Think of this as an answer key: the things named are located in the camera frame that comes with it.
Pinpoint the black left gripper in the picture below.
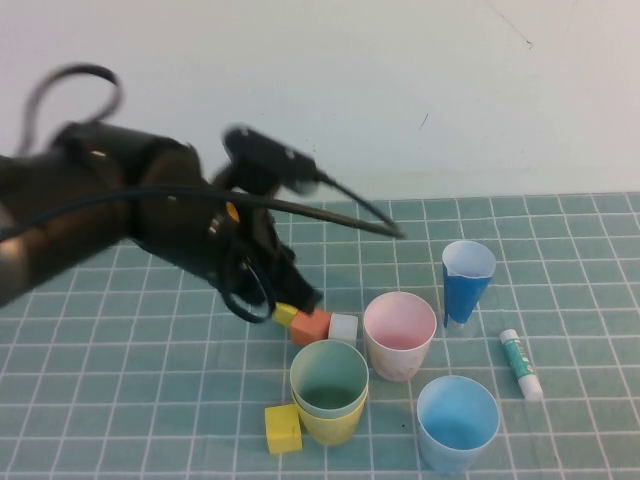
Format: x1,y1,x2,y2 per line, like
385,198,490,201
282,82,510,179
199,187,323,312

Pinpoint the green plastic cup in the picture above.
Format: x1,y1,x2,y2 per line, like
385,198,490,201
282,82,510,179
289,339,370,416

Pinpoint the pink plastic cup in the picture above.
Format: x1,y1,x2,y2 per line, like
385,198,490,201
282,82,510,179
363,292,438,383

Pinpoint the light blue plastic cup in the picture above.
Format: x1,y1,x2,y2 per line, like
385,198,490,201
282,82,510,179
416,375,501,474

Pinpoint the yellow cube block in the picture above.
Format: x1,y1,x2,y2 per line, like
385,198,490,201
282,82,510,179
272,302,299,329
263,403,303,456

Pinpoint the orange cube block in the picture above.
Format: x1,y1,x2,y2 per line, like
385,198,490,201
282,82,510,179
290,309,332,347

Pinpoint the white cube block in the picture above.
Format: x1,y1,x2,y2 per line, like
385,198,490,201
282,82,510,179
328,313,359,348

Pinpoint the yellow plastic cup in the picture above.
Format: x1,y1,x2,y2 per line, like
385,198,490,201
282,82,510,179
291,387,369,447

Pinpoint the blue paper cone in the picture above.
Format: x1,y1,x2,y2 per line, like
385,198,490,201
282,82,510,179
441,240,497,330

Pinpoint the green white glue stick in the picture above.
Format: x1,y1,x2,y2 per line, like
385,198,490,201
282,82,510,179
498,329,544,402

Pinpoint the green checkered tablecloth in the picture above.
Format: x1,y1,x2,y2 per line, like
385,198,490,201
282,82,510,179
0,193,640,480

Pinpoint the black left camera cable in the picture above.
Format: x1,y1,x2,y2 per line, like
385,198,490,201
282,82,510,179
0,169,407,241

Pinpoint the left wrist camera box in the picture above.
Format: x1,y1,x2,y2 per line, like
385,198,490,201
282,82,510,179
221,123,319,197

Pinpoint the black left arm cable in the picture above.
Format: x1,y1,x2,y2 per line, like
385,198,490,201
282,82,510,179
17,62,125,151

